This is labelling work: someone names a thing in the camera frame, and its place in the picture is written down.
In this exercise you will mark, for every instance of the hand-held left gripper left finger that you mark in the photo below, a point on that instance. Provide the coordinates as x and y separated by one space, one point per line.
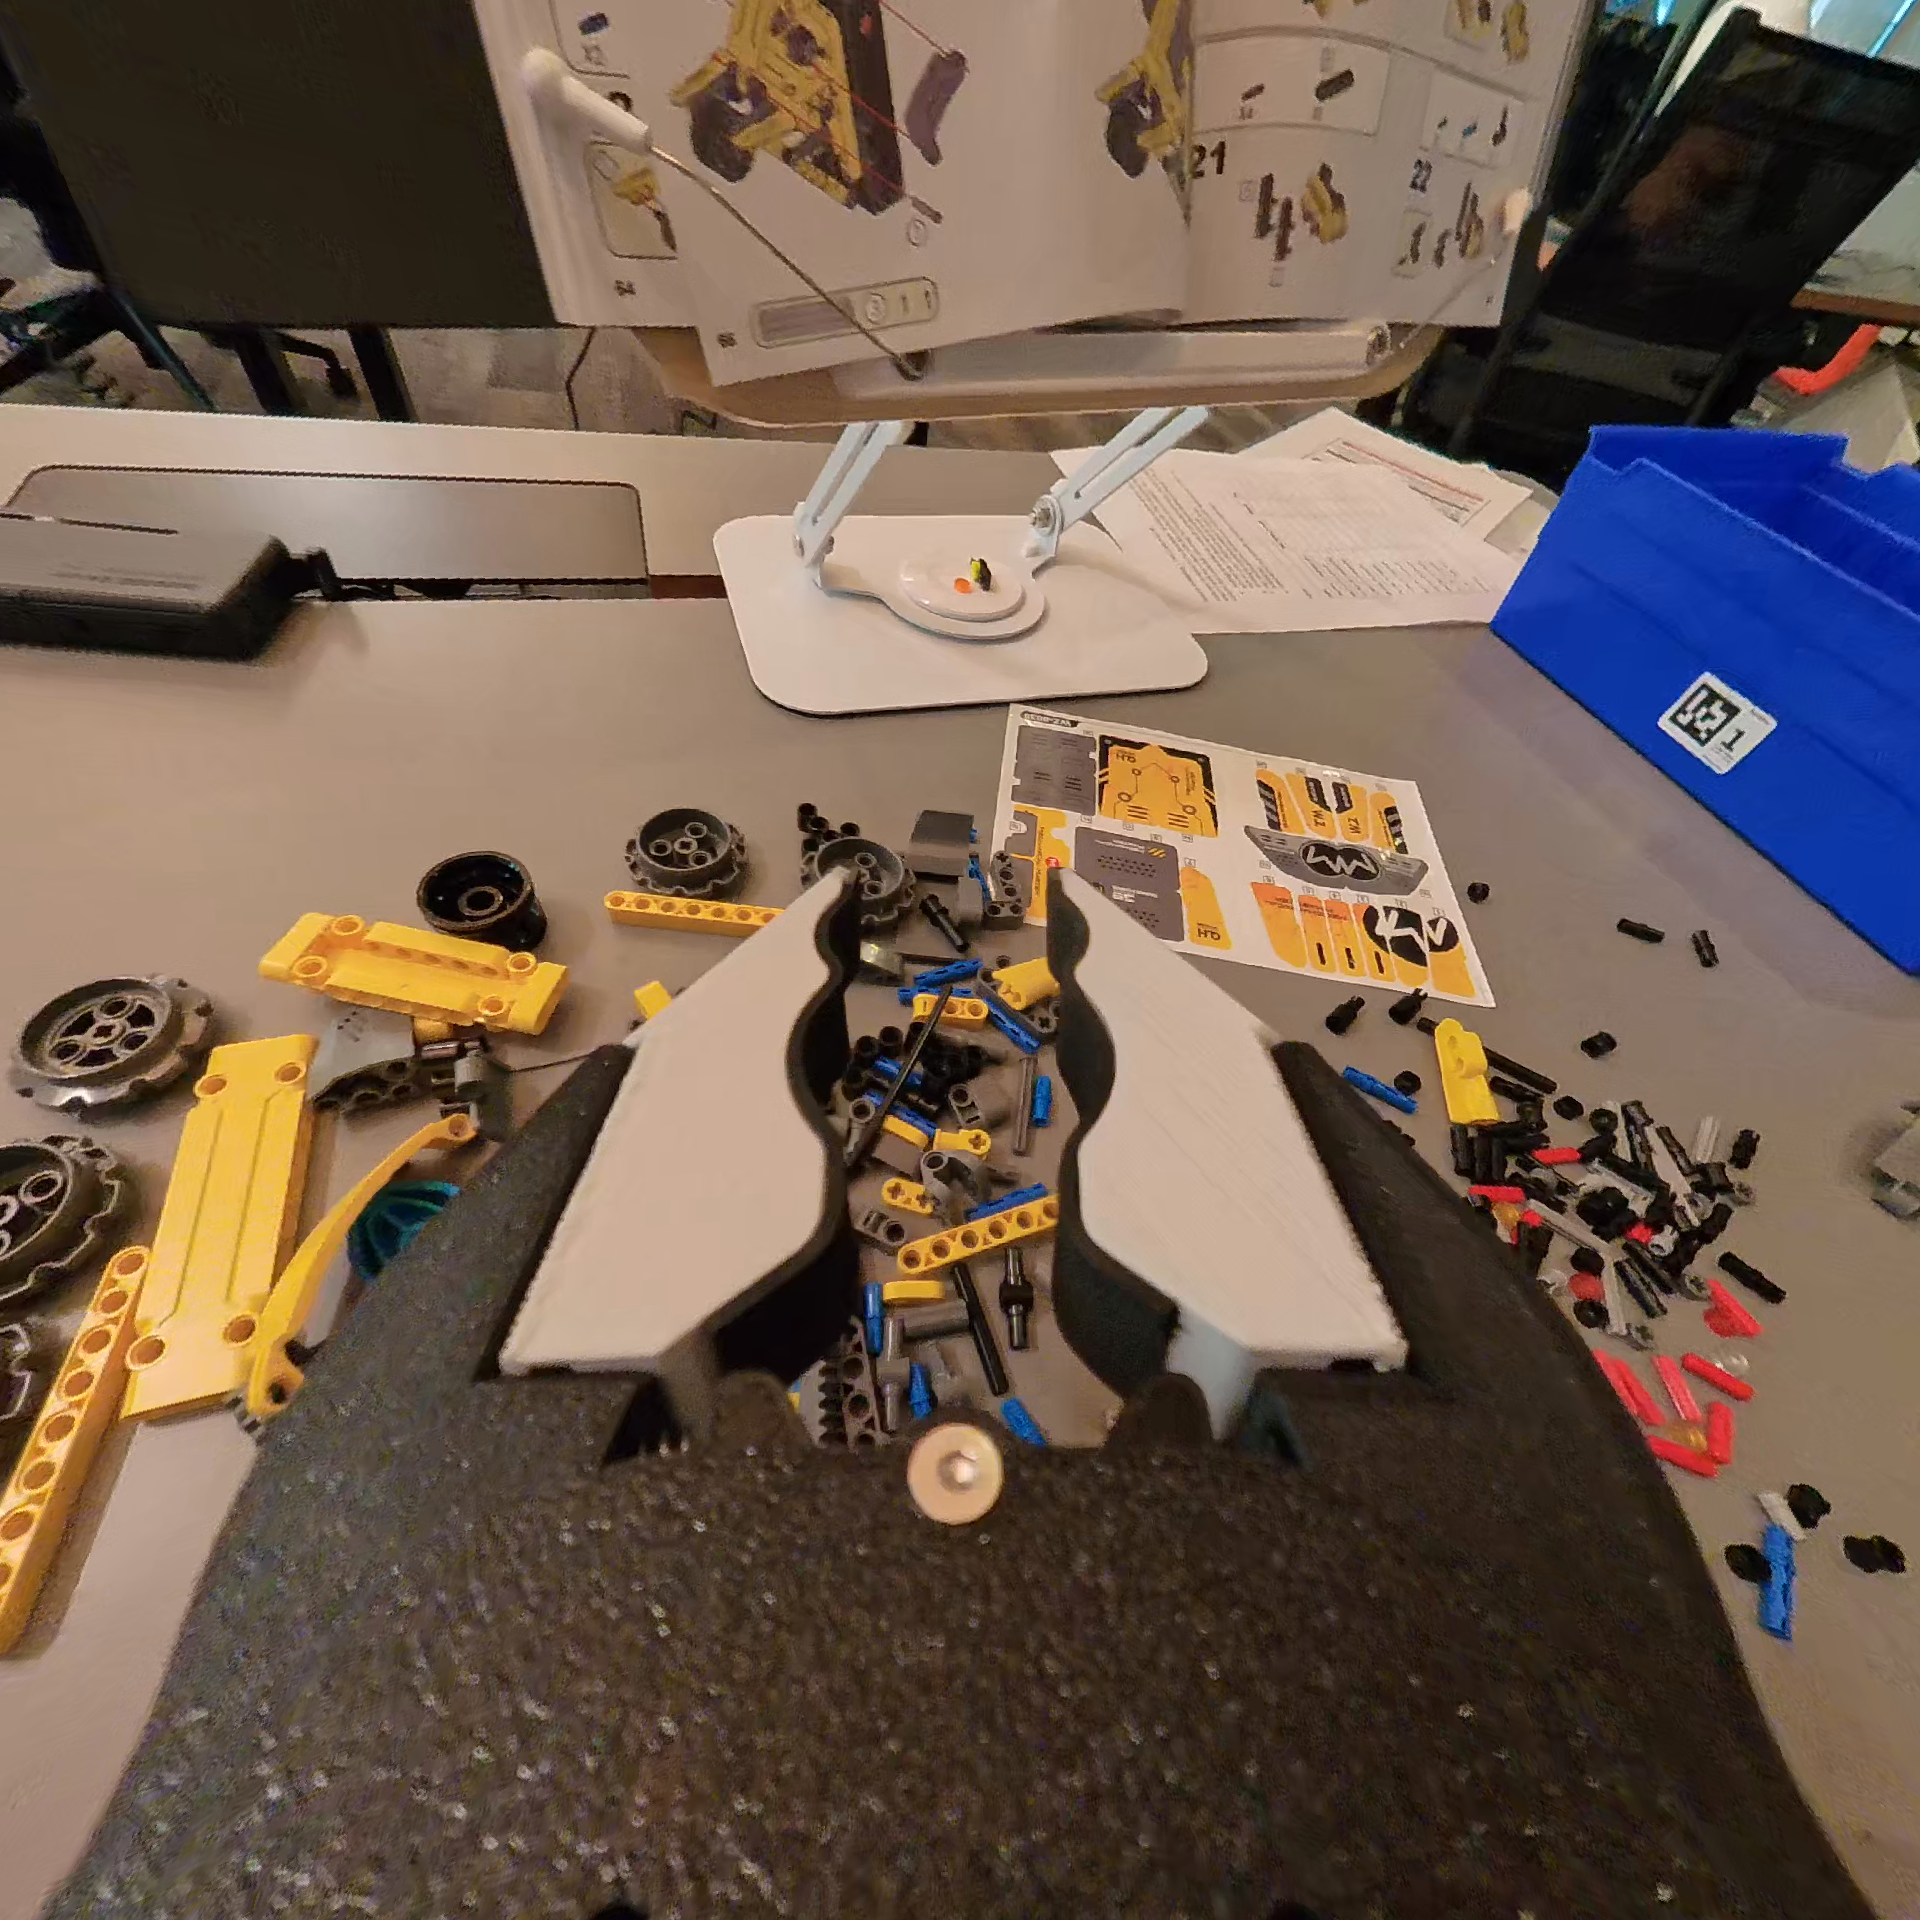
681 1201

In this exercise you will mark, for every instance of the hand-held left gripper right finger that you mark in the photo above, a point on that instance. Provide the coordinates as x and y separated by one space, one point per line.
1229 1201

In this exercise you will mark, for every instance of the pile of red black pins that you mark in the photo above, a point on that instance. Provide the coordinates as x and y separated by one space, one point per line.
1611 1201

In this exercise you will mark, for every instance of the blue round plastic piece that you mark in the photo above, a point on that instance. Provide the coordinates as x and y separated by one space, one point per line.
404 1220

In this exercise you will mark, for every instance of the short yellow holed beam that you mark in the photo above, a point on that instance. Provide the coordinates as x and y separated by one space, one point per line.
690 910

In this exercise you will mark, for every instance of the yellow curved arch piece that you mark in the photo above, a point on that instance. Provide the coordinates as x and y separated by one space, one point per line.
353 1244

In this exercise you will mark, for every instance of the dark grey angular piece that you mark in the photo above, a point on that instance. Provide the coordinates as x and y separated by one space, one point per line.
376 1068

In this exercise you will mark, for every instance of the yellow sticker sheet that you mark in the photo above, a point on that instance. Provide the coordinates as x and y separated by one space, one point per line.
1244 855

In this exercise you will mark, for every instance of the dark grey toy wheel hub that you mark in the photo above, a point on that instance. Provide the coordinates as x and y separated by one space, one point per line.
686 849
856 869

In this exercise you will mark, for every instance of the black toy wheel rim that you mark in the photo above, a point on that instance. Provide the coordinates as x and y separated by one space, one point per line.
481 902

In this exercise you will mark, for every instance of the large yellow panel piece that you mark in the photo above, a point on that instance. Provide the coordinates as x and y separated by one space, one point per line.
225 1215

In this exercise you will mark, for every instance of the white book stand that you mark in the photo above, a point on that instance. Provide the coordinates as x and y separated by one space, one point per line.
840 630

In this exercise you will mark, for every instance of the long yellow holed beam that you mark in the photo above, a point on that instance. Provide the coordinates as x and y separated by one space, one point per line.
66 1440

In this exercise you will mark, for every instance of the white paper sheet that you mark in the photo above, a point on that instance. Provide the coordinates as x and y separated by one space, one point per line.
1306 524

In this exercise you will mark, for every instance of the blue plastic bin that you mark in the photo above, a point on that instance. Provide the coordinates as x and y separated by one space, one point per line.
1723 600

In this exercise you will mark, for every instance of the black power adapter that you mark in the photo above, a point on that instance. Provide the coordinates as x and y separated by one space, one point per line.
136 593

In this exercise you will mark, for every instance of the instruction booklet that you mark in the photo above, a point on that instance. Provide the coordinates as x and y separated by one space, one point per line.
1050 224

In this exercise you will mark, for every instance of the black mesh office chair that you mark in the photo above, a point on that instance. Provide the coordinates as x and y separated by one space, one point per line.
1723 210

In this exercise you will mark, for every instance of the black desk divider panel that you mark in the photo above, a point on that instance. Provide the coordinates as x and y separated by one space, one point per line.
269 149

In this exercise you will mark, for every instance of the yellow holed frame piece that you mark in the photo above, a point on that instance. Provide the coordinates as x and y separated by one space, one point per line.
412 967

